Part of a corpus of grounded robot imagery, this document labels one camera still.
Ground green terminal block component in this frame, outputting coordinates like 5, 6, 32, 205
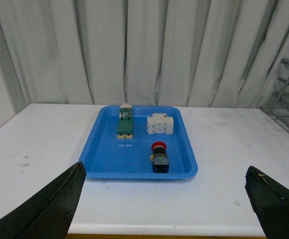
117, 104, 134, 139

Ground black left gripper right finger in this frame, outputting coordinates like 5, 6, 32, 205
245, 166, 289, 239

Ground white circuit breaker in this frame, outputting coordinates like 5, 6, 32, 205
147, 113, 174, 134

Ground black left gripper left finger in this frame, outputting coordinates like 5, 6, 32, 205
0, 162, 86, 239

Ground white curtain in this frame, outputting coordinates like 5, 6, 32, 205
0, 0, 289, 127

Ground red emergency stop button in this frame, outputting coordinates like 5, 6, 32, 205
150, 141, 169, 173

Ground blue plastic tray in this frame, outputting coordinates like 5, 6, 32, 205
79, 106, 198, 180

